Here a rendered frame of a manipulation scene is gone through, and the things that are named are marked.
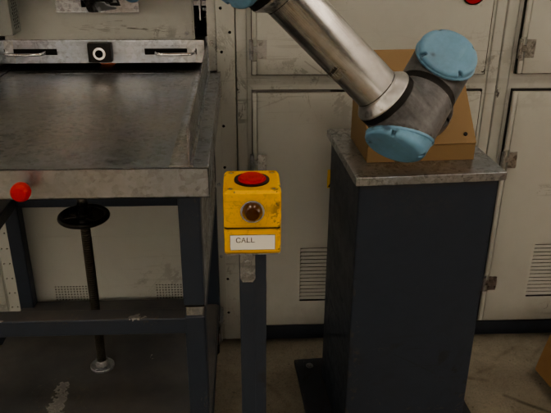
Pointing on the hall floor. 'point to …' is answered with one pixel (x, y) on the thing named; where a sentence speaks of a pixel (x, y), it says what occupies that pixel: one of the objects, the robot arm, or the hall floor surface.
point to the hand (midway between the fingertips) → (97, 5)
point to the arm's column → (403, 292)
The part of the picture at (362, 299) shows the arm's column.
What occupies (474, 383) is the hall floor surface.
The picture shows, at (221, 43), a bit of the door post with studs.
